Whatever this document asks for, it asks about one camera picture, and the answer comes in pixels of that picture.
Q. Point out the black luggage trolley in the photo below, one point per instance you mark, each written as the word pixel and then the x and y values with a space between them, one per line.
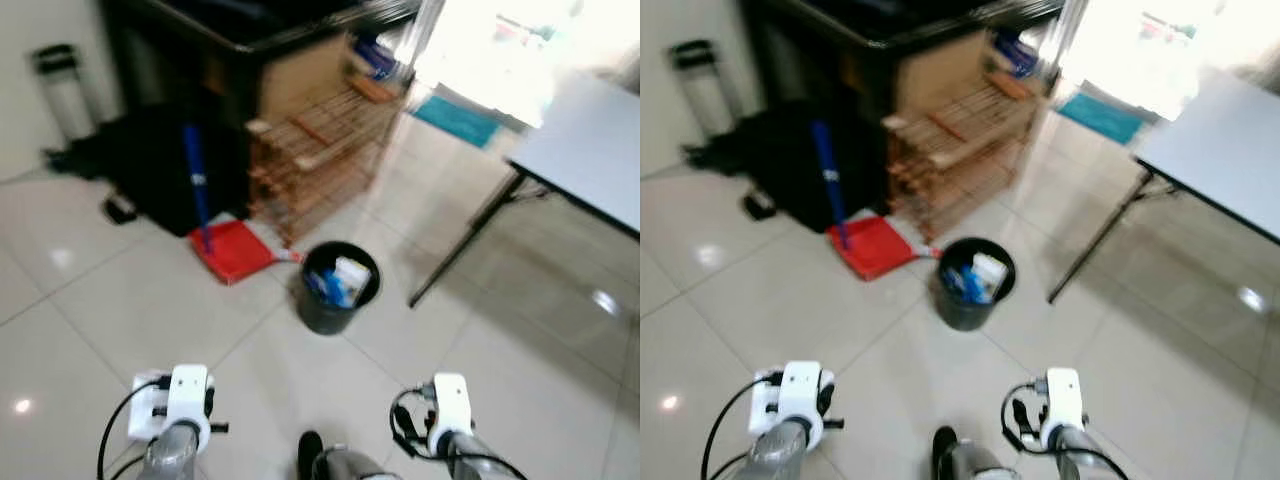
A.
pixel 692 52
pixel 55 55

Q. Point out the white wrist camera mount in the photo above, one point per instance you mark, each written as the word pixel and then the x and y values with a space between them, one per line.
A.
pixel 1062 395
pixel 450 400
pixel 805 390
pixel 188 395

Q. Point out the red white printed label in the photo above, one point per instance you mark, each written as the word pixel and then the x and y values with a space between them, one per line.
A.
pixel 290 256
pixel 930 252

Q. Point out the black glossy cabinet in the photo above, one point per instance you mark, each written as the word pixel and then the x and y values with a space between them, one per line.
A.
pixel 840 55
pixel 200 60

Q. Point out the blue plastic wrapper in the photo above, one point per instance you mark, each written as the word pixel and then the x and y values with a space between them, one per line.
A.
pixel 962 283
pixel 325 287

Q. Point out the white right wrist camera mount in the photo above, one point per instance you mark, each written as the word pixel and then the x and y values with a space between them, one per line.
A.
pixel 450 400
pixel 1062 395

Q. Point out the silver robot right leg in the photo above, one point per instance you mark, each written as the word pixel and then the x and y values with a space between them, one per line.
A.
pixel 980 466
pixel 350 468

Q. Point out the black fabric bag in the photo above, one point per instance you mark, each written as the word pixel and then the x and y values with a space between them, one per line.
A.
pixel 790 165
pixel 150 170

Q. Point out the brown cardboard box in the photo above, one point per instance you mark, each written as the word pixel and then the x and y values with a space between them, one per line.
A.
pixel 945 75
pixel 305 80

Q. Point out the wooden slatted rack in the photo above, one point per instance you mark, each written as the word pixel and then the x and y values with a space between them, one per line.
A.
pixel 960 155
pixel 320 160

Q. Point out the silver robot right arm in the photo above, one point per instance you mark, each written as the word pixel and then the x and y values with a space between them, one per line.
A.
pixel 1075 458
pixel 465 462

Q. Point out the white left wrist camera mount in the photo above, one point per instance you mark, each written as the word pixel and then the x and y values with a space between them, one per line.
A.
pixel 188 395
pixel 805 390

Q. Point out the grey table with black legs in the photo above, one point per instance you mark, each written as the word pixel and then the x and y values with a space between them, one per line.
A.
pixel 1220 150
pixel 590 150

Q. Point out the teal floor mat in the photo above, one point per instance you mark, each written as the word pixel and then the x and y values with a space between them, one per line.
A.
pixel 1100 118
pixel 455 120

